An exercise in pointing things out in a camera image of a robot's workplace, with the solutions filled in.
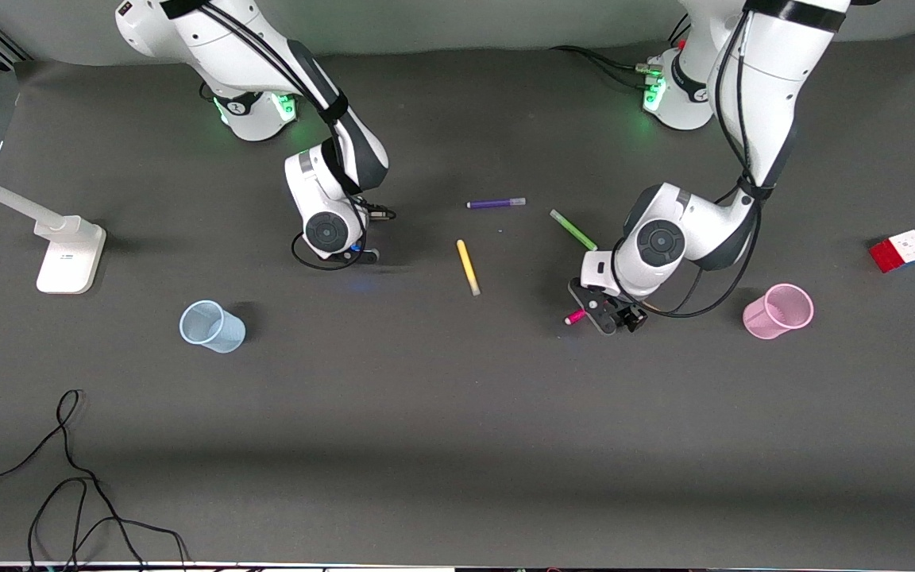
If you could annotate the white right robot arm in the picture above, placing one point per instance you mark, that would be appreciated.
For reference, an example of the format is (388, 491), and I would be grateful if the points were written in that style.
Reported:
(227, 48)

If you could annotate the purple marker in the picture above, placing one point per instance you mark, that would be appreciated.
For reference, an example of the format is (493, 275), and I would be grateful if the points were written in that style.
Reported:
(493, 203)

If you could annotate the yellow marker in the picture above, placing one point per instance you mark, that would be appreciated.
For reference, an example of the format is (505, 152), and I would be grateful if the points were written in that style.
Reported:
(467, 266)

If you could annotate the pink marker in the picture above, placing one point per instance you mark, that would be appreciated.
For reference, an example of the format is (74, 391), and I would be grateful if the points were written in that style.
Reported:
(574, 318)

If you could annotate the colourful puzzle cube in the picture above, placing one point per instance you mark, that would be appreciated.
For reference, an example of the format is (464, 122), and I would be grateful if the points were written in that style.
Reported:
(902, 250)

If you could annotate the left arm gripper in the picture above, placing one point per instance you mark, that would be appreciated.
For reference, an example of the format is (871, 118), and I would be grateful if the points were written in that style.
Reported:
(631, 312)

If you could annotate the white desk stand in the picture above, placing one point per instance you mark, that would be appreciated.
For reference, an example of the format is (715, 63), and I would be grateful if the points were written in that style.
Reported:
(70, 254)

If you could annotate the translucent blue plastic cup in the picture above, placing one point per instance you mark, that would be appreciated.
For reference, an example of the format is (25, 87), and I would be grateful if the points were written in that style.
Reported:
(227, 338)

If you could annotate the translucent pink plastic cup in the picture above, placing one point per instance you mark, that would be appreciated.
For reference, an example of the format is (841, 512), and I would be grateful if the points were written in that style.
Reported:
(759, 322)

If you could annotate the green marker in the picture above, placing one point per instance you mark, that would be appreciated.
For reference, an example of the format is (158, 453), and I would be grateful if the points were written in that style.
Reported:
(573, 230)

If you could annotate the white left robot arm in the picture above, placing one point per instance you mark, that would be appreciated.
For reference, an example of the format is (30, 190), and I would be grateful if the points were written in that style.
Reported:
(759, 95)

